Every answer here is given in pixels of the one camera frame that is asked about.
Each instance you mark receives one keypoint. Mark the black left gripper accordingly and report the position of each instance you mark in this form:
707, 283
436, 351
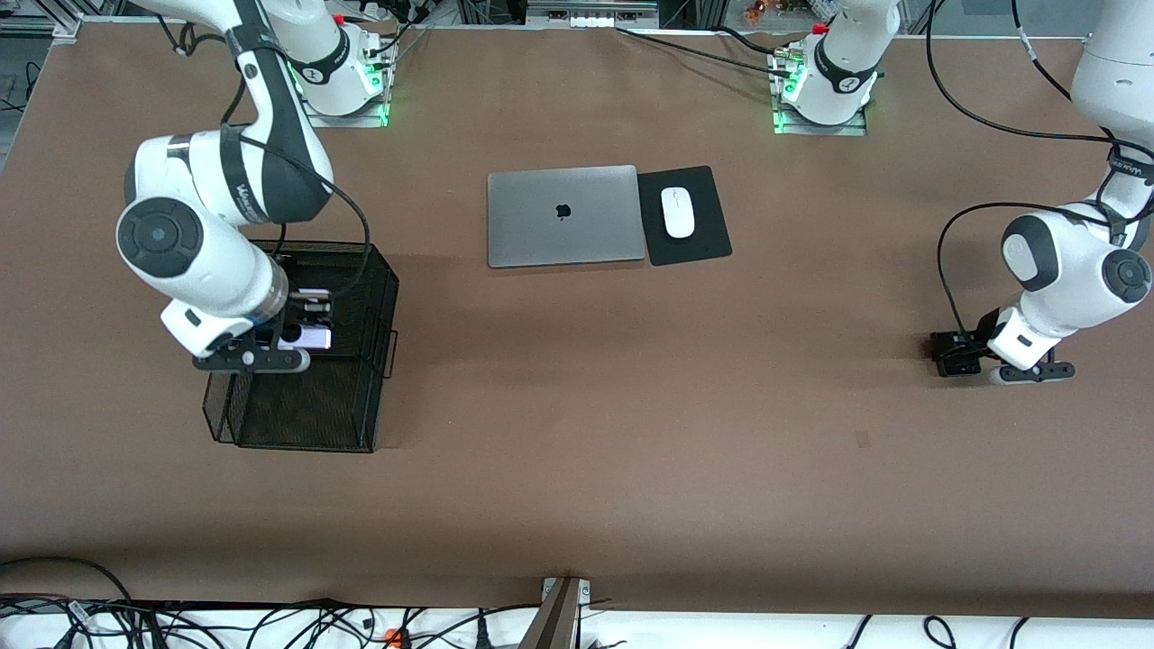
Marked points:
977, 338

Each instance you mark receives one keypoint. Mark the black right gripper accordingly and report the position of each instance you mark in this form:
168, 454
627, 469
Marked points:
298, 315

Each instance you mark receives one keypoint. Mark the black flip phone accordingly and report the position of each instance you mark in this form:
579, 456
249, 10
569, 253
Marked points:
957, 365

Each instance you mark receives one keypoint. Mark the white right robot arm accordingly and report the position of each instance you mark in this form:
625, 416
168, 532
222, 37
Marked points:
198, 261

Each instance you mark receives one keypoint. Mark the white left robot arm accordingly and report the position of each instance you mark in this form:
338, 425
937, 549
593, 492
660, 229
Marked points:
1073, 288

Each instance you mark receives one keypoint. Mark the black mesh two-tier tray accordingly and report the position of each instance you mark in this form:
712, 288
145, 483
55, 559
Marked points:
306, 415

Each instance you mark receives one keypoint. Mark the silver closed laptop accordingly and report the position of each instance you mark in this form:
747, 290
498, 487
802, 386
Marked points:
541, 234

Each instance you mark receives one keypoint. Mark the black mouse pad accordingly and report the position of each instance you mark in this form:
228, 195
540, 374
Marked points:
708, 243

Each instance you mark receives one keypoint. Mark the white computer mouse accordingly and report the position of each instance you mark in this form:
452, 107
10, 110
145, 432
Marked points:
678, 212

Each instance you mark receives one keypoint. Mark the grey socket box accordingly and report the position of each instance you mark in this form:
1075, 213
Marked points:
590, 11

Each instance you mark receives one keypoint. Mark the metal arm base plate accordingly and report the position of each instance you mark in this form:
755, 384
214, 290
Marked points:
361, 120
847, 130

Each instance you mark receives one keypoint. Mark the aluminium frame post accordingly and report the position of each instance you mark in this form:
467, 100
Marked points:
45, 27

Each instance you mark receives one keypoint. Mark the grey metal camera mount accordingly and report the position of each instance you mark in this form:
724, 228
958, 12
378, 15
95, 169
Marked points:
554, 617

